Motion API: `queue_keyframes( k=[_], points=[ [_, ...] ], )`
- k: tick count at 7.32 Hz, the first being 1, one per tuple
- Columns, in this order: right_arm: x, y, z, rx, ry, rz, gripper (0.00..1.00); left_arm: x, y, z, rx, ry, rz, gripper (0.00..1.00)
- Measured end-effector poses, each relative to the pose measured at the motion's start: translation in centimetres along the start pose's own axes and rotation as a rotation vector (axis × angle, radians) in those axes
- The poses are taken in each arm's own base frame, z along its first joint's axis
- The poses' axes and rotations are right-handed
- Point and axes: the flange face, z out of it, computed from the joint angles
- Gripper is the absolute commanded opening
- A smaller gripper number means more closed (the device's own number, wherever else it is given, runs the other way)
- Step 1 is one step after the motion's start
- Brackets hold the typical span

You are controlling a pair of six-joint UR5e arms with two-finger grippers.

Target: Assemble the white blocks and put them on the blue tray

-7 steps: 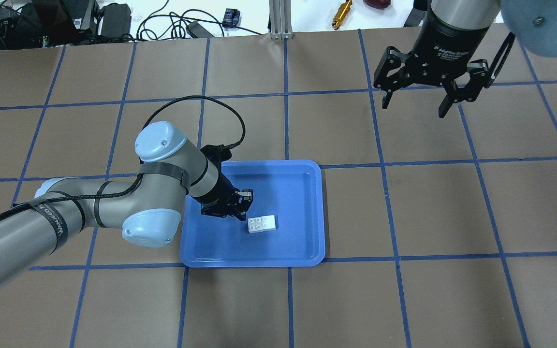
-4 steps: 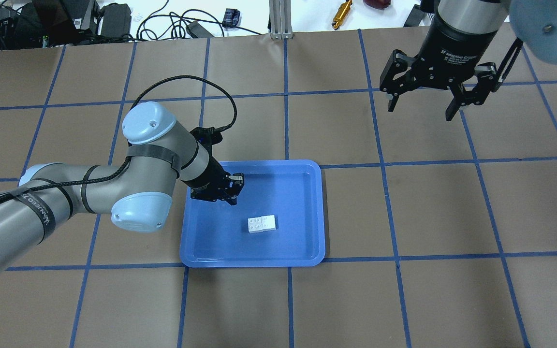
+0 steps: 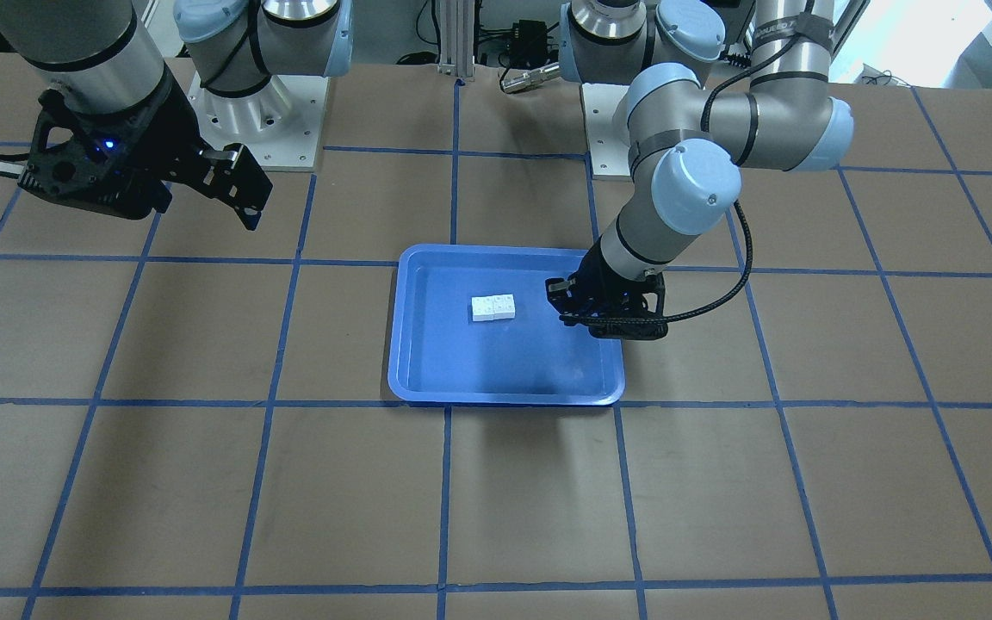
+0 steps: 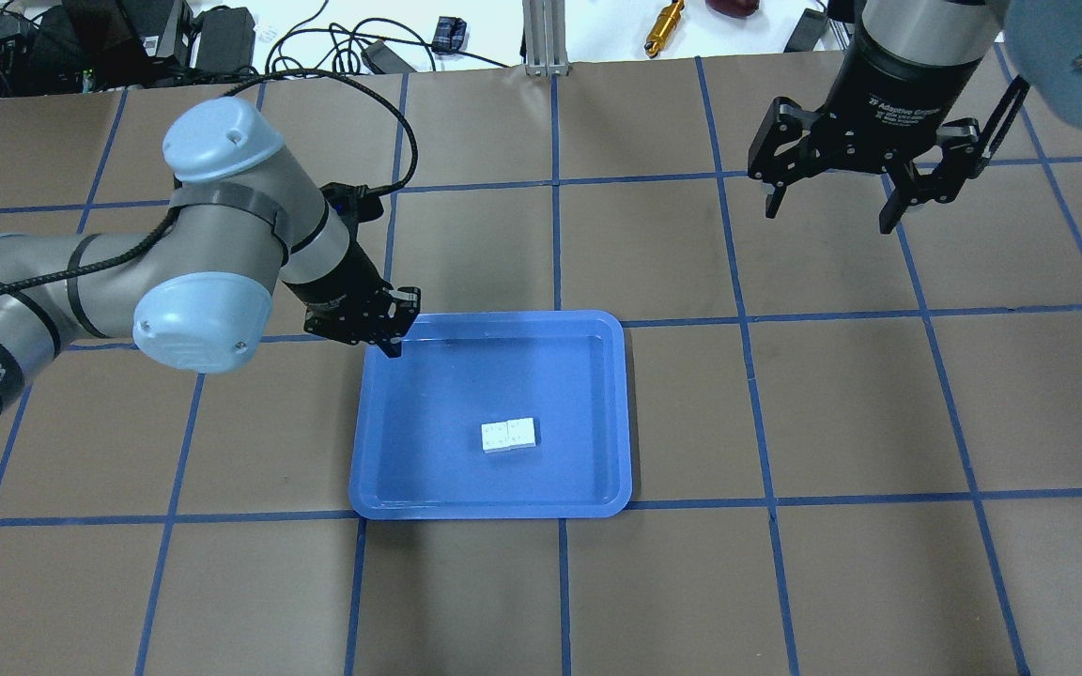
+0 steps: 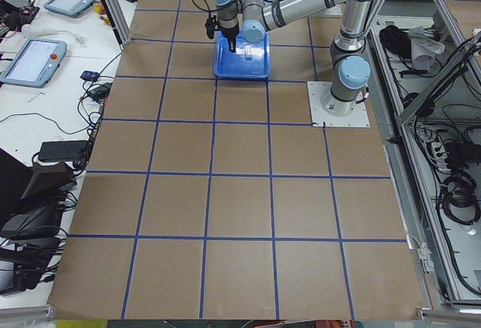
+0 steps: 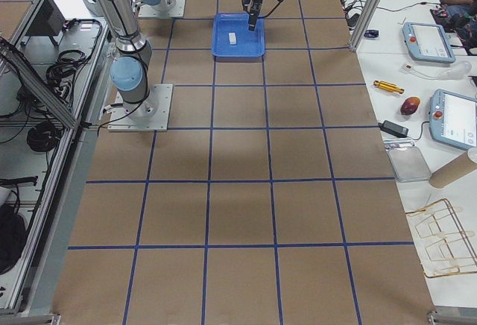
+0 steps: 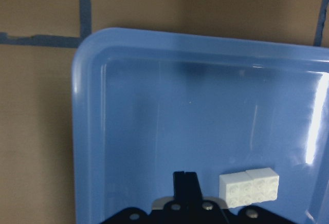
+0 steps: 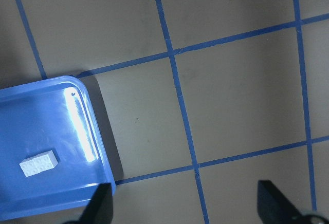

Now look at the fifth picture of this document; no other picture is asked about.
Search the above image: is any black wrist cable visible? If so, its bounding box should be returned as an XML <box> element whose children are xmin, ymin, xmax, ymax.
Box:
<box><xmin>191</xmin><ymin>0</ymin><xmax>219</xmax><ymax>40</ymax></box>

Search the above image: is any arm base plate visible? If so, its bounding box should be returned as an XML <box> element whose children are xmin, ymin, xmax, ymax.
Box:
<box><xmin>307</xmin><ymin>81</ymin><xmax>371</xmax><ymax>128</ymax></box>

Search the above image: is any teach pendant near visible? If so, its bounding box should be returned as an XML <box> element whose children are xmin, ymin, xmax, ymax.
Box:
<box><xmin>1</xmin><ymin>38</ymin><xmax>67</xmax><ymax>88</ymax></box>

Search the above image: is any blue plastic tray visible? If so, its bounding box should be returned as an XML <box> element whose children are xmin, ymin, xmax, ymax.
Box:
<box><xmin>213</xmin><ymin>33</ymin><xmax>271</xmax><ymax>80</ymax></box>

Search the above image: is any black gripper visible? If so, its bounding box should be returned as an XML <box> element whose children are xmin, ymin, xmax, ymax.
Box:
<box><xmin>223</xmin><ymin>26</ymin><xmax>237</xmax><ymax>53</ymax></box>

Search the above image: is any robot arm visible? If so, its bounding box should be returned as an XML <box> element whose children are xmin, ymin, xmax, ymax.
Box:
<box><xmin>205</xmin><ymin>0</ymin><xmax>385</xmax><ymax>117</ymax></box>

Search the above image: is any aluminium frame post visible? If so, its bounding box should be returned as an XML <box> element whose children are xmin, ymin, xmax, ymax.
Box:
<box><xmin>100</xmin><ymin>0</ymin><xmax>132</xmax><ymax>46</ymax></box>

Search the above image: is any white block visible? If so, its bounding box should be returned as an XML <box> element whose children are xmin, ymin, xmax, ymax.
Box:
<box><xmin>244</xmin><ymin>45</ymin><xmax>252</xmax><ymax>56</ymax></box>

